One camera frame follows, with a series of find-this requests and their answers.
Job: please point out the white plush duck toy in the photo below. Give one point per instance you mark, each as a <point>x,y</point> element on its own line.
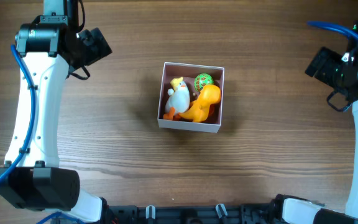
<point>178,101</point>

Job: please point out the green patterned ball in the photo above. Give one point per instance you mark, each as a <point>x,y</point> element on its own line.
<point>201,80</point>

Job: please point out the white cardboard box pink interior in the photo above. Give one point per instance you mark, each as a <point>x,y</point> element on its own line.
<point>189,72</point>

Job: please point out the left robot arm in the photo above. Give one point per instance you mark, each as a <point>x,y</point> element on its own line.
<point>48,50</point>

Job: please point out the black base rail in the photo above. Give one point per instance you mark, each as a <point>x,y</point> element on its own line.
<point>241,214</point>

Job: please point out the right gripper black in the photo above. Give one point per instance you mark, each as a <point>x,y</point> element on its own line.
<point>317,64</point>

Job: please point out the orange plastic dinosaur toy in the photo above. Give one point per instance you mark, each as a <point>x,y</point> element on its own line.
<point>199,111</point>

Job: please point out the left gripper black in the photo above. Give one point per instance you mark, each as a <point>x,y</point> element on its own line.
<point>99,45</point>

